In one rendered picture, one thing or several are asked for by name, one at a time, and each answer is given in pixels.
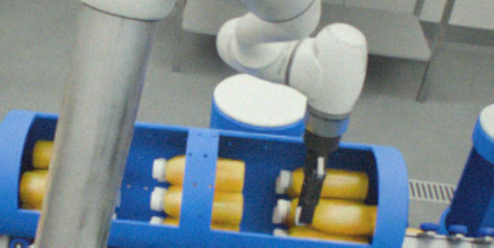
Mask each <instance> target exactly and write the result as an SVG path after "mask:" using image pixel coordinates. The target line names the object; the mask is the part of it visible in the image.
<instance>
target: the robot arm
mask: <svg viewBox="0 0 494 248"><path fill-rule="evenodd" d="M80 1H82V2H81V7H80V12H79V16H78V20H77V25H76V30H75V35H74V40H73V44H72V49H71V53H70V58H69V71H68V76H67V80H66V86H65V89H64V94H63V99H62V103H61V108H60V114H59V118H58V122H57V127H56V136H55V141H54V146H53V151H52V154H51V159H50V164H49V169H48V174H47V179H46V187H45V191H44V197H43V202H42V206H41V214H40V219H39V224H38V233H37V238H36V242H35V244H33V245H31V246H30V247H28V248H106V247H107V240H108V235H109V232H110V229H111V225H112V220H113V217H114V213H115V209H116V205H117V201H118V194H119V191H120V186H121V182H122V179H123V175H124V168H125V164H126V161H127V157H128V154H129V145H130V141H131V138H132V133H133V129H134V126H135V123H136V119H137V115H138V111H139V107H140V103H141V99H142V95H143V89H144V85H145V80H146V76H147V73H148V69H149V65H150V61H151V55H152V51H153V47H154V43H155V39H156V32H157V27H158V24H159V20H160V19H162V18H164V17H165V16H166V15H167V14H168V13H169V12H170V11H171V10H172V9H173V7H174V6H175V4H176V2H177V1H178V0H80ZM216 1H221V2H224V3H227V4H230V5H233V6H237V5H240V6H242V7H243V8H245V9H246V10H247V11H248V12H250V14H246V15H244V16H243V17H239V18H235V19H232V20H230V21H228V22H227V23H226V24H224V25H223V26H222V27H221V30H220V32H219V34H218V37H217V49H218V52H219V55H220V56H221V57H222V60H223V61H224V62H226V63H227V64H229V65H230V66H231V67H233V68H234V69H236V70H238V71H240V72H242V73H244V74H247V75H251V76H254V77H256V78H258V79H261V80H263V81H267V82H270V83H273V84H278V85H283V86H286V87H289V88H291V89H294V90H296V91H298V92H299V93H300V94H302V95H303V96H305V97H306V98H307V99H306V106H305V111H304V115H303V125H304V126H305V128H304V132H303V138H302V139H303V142H304V143H305V145H306V146H307V147H308V151H307V155H306V160H305V165H304V169H303V171H302V174H303V176H304V178H303V179H302V180H303V182H305V183H303V182H302V183H301V188H300V192H299V196H298V205H297V207H300V211H299V216H298V219H297V223H299V224H309V225H312V222H313V217H314V214H315V210H316V206H318V205H319V200H320V196H321V193H322V188H323V183H324V180H325V178H326V176H327V171H325V167H326V164H327V163H328V160H329V154H328V153H330V152H334V151H335V150H336V149H337V148H338V147H339V145H340V142H341V140H342V136H343V134H344V133H346V130H347V125H348V123H349V118H350V115H351V113H352V110H353V105H354V103H355V102H356V100H357V97H358V95H359V94H360V91H361V89H362V86H363V83H364V79H365V74H366V69H367V42H366V37H365V36H364V34H363V33H362V32H361V31H358V30H356V29H355V28H354V27H351V26H349V25H345V24H341V23H334V24H331V25H329V26H328V27H326V28H325V29H322V30H321V31H320V33H319V34H318V36H317V37H316V39H309V38H306V37H308V36H309V34H311V33H312V32H313V30H314V29H315V28H316V26H317V25H318V22H319V15H320V1H319V0H216Z"/></svg>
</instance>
